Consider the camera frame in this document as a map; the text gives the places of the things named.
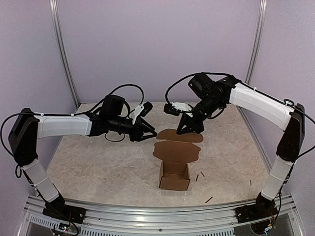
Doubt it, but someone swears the left aluminium frame post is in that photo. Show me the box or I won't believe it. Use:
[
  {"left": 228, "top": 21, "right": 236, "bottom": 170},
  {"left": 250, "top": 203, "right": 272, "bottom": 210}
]
[{"left": 49, "top": 0, "right": 81, "bottom": 109}]

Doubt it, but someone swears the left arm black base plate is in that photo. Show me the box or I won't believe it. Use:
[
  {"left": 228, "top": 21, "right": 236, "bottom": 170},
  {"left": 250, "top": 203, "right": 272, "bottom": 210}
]
[{"left": 42, "top": 202, "right": 87, "bottom": 224}]

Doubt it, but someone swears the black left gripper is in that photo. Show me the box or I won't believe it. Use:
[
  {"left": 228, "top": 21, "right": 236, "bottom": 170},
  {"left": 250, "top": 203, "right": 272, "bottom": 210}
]
[{"left": 109, "top": 115, "right": 158, "bottom": 142}]

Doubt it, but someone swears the brown cardboard box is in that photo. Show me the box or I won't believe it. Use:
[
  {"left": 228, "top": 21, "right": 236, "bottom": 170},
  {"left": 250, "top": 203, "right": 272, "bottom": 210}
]
[{"left": 153, "top": 129, "right": 203, "bottom": 191}]

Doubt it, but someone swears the right aluminium frame post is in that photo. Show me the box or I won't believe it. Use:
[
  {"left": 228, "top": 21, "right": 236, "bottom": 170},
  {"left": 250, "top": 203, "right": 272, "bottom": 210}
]
[{"left": 245, "top": 0, "right": 268, "bottom": 84}]

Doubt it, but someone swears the aluminium frame post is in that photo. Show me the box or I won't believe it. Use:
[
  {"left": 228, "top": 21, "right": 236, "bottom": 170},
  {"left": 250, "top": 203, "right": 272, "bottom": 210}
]
[
  {"left": 49, "top": 0, "right": 81, "bottom": 109},
  {"left": 245, "top": 0, "right": 268, "bottom": 84}
]

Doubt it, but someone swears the robot arm white sleeve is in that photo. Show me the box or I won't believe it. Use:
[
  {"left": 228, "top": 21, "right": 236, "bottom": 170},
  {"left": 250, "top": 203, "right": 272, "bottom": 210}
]
[
  {"left": 8, "top": 94, "right": 135, "bottom": 204},
  {"left": 188, "top": 73, "right": 306, "bottom": 209}
]

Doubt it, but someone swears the left robot arm white sleeve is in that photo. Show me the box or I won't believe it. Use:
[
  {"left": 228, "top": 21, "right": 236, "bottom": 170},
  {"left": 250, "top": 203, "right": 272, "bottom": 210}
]
[{"left": 8, "top": 94, "right": 135, "bottom": 204}]

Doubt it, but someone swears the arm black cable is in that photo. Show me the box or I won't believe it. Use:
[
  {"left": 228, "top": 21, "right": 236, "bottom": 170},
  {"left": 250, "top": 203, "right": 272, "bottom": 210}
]
[
  {"left": 164, "top": 71, "right": 315, "bottom": 158},
  {"left": 0, "top": 84, "right": 146, "bottom": 177}
]

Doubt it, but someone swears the right robot arm white sleeve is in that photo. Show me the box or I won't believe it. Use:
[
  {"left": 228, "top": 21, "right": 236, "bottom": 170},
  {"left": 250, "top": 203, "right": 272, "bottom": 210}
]
[{"left": 188, "top": 73, "right": 306, "bottom": 209}]

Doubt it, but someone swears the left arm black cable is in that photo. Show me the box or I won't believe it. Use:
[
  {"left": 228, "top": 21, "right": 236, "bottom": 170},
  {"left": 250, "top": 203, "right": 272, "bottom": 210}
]
[{"left": 0, "top": 84, "right": 146, "bottom": 177}]

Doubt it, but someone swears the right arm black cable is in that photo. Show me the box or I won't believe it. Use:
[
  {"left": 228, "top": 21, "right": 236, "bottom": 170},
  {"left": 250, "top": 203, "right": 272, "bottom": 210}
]
[{"left": 164, "top": 71, "right": 315, "bottom": 158}]

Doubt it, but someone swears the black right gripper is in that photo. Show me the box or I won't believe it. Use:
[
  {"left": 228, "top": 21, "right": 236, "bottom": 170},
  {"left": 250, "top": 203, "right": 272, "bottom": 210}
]
[{"left": 177, "top": 95, "right": 224, "bottom": 134}]

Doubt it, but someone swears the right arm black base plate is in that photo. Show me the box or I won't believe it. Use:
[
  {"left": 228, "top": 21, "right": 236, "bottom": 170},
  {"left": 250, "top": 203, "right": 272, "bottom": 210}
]
[{"left": 235, "top": 203, "right": 278, "bottom": 223}]

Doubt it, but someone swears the front aluminium frame rail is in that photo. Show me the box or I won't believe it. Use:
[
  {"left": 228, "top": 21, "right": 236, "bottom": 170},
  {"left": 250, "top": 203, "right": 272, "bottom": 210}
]
[{"left": 14, "top": 195, "right": 306, "bottom": 236}]

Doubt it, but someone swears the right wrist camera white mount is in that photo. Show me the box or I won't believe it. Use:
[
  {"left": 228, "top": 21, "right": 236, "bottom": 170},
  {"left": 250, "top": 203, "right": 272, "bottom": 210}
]
[{"left": 163, "top": 102, "right": 193, "bottom": 117}]

